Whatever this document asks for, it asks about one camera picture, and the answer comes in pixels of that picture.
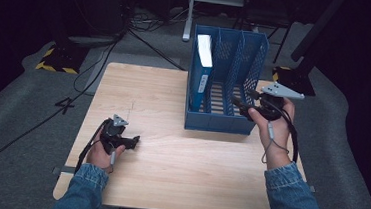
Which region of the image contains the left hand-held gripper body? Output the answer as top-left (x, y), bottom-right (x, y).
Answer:
top-left (97, 112), bottom-right (130, 156)

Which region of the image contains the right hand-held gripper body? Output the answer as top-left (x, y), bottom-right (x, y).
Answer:
top-left (253, 80), bottom-right (306, 125)

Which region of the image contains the blue plastic file rack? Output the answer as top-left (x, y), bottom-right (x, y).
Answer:
top-left (182, 24), bottom-right (272, 138)

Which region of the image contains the blue book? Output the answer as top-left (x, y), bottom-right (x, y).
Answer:
top-left (189, 33), bottom-right (217, 114)

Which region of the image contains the person's left hand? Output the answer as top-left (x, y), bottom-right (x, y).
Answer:
top-left (84, 138), bottom-right (126, 172)

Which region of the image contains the person's right hand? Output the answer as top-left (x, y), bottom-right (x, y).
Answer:
top-left (243, 94), bottom-right (297, 173)

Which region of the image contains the black yellow striped stand base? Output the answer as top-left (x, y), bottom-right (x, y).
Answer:
top-left (34, 40), bottom-right (90, 77)
top-left (270, 64), bottom-right (319, 98)

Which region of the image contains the black chair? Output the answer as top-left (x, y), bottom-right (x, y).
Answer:
top-left (229, 0), bottom-right (300, 66)

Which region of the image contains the black slanted pole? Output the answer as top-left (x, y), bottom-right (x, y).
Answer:
top-left (289, 0), bottom-right (347, 67)

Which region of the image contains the black computer tower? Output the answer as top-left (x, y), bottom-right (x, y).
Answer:
top-left (53, 0), bottom-right (137, 45)

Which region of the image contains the grey left gripper cable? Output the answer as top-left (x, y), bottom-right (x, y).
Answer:
top-left (102, 149), bottom-right (118, 175)

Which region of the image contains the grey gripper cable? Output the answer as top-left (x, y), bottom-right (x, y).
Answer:
top-left (260, 121), bottom-right (292, 167)
top-left (102, 149), bottom-right (118, 175)

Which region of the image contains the grey right gripper cable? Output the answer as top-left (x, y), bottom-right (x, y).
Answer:
top-left (260, 121), bottom-right (292, 167)

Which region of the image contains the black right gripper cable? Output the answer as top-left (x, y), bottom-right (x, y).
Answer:
top-left (268, 96), bottom-right (304, 166)

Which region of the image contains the thin black looped floor cable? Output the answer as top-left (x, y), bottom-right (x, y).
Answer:
top-left (71, 41), bottom-right (113, 98)

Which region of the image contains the long black floor cable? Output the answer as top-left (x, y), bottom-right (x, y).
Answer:
top-left (0, 19), bottom-right (131, 201)

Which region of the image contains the white desk frame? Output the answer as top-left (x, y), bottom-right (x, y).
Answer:
top-left (180, 0), bottom-right (251, 48)

